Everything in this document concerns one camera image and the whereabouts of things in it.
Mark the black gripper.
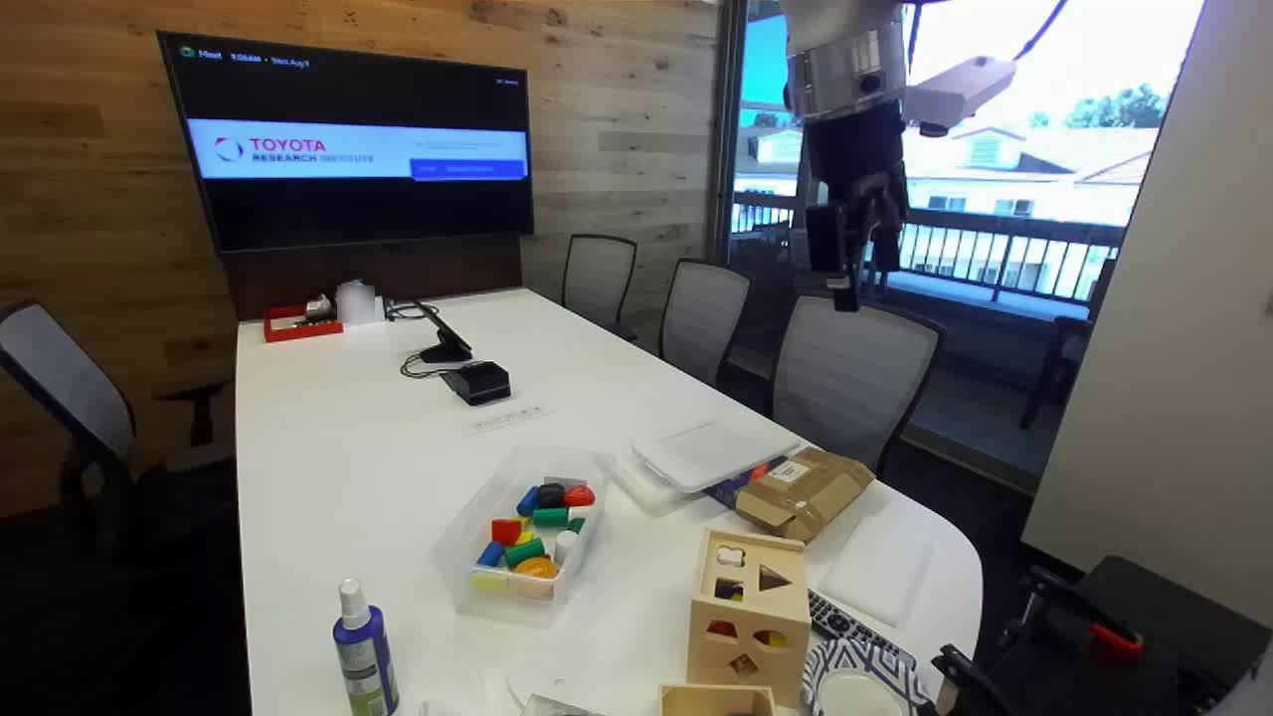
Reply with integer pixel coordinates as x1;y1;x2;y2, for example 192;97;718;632
803;98;914;318

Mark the grey mesh conference chair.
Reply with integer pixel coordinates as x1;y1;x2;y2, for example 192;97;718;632
558;229;641;338
767;291;946;476
656;253;754;390

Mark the balcony railing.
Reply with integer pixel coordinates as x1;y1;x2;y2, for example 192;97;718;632
727;185;1127;307

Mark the brown cardboard box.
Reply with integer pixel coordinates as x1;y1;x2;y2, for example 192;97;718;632
727;444;880;543

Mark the white plastic lid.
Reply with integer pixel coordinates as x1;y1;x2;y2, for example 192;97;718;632
597;444;694;521

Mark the white whiteboard panel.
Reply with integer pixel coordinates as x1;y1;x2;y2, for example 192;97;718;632
1018;0;1273;627

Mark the black square box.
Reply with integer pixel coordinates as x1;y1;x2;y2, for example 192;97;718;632
437;356;515;411

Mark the wooden shape sorter box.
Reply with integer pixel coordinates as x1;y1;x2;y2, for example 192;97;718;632
685;524;815;712

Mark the blue patterned paper plate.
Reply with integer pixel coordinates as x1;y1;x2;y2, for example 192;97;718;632
798;587;940;716

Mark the green toy block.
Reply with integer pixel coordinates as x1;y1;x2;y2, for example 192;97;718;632
499;533;554;574

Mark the small wooden box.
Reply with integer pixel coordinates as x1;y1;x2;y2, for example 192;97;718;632
656;676;780;716

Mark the white tissue box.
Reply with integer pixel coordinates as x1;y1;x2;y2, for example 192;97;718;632
330;278;388;334

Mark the clear plastic bin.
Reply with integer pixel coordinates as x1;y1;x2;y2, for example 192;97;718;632
428;443;613;622

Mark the black equipment case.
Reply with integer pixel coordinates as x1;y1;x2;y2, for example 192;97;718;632
932;554;1273;716

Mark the red tray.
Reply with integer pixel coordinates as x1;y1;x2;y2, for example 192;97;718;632
258;301;347;345

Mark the blue spray bottle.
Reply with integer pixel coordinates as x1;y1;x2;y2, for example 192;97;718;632
326;574;404;716

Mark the grey swivel office chair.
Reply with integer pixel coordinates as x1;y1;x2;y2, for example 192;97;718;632
0;299;239;535

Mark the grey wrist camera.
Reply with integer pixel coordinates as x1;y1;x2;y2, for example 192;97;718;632
899;51;1023;144

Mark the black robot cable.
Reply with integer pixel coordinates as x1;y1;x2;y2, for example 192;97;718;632
1009;0;1072;65

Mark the black table cable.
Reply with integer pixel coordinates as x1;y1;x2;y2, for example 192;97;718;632
395;345;458;383

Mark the red clamp handle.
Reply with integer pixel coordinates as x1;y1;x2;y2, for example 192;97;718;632
1081;616;1149;665

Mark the wall-mounted television screen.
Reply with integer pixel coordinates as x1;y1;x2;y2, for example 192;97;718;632
153;32;542;258

